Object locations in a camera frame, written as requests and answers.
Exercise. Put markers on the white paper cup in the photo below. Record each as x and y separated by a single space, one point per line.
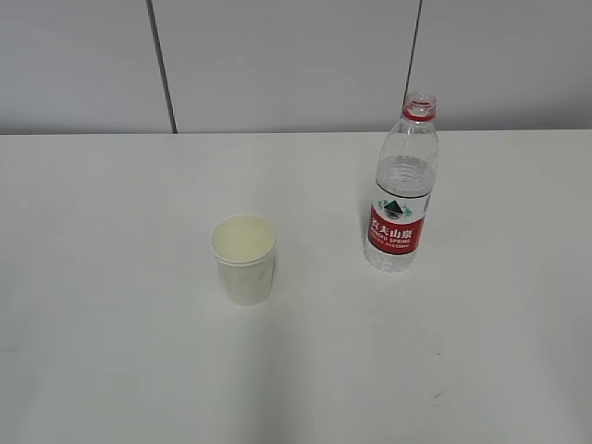
244 249

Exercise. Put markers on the clear Nongfu Spring water bottle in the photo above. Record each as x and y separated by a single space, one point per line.
406 173

